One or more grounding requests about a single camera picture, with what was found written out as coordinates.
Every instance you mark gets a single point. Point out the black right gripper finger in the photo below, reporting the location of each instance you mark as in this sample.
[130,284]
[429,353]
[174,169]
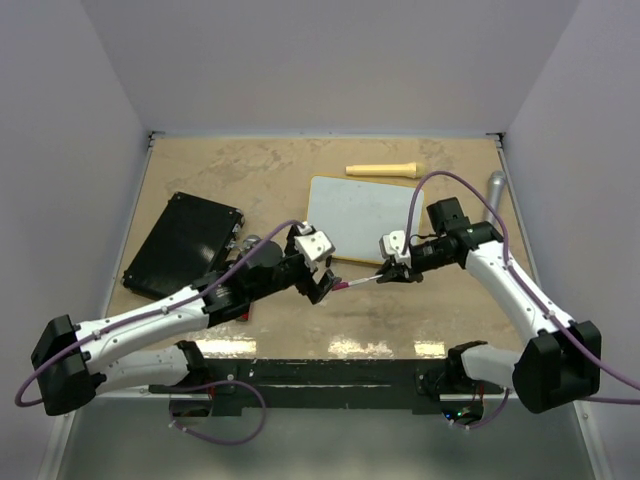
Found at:
[394,275]
[394,264]

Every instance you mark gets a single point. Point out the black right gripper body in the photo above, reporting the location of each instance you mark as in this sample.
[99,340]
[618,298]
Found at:
[429,256]

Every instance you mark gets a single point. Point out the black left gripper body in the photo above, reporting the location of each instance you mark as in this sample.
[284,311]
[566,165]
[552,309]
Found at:
[293,271]

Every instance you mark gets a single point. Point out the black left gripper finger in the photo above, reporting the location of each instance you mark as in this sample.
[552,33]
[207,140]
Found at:
[329,282]
[315,291]

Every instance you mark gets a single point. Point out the pink and white marker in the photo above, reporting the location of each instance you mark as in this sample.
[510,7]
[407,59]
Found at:
[351,283]

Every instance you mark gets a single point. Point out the yellow framed whiteboard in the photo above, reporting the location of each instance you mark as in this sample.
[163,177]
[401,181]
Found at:
[355,214]

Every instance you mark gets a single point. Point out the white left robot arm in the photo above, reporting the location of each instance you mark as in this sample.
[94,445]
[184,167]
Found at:
[75,362]

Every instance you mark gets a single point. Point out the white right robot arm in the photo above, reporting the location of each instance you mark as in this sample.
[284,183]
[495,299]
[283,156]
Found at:
[558,362]

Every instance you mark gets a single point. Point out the cream toy microphone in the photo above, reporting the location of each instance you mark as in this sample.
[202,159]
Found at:
[411,170]

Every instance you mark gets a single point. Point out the silver toy microphone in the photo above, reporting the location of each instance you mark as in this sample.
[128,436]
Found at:
[496,185]

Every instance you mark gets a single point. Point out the black hard case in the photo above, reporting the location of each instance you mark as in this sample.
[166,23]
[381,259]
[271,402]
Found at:
[192,237]

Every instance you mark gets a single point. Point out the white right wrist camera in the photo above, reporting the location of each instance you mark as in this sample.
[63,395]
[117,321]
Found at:
[394,244]

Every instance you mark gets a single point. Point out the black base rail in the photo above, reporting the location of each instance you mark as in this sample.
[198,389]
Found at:
[418,386]

